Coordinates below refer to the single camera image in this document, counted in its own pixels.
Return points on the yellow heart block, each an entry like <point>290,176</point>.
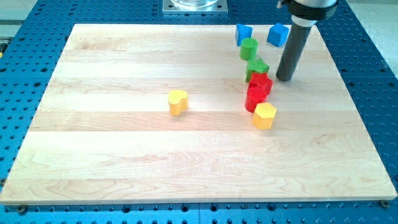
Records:
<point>178,102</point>

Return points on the red cylinder block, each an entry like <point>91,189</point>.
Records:
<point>254,96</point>

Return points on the yellow hexagon block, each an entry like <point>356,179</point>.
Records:
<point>263,116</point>

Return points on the red star block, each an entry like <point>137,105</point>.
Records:
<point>261,80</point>

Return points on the green star block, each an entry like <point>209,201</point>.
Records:
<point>255,66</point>

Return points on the green cylinder block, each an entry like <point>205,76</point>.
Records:
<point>248,48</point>

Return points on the blue triangle block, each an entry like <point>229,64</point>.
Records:
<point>242,32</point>

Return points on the wooden board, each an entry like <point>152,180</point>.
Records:
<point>103,132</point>

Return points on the blue cube block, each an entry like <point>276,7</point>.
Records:
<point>278,34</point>

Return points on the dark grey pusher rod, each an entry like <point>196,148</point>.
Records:
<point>292,52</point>

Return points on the board clamp screw left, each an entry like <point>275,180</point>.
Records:
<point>21,209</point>

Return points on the board clamp screw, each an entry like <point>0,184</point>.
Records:
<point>385,203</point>
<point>21,209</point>

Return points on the board clamp screw right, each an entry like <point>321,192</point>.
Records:
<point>385,203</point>

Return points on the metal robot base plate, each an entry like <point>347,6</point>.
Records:
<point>194,6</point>

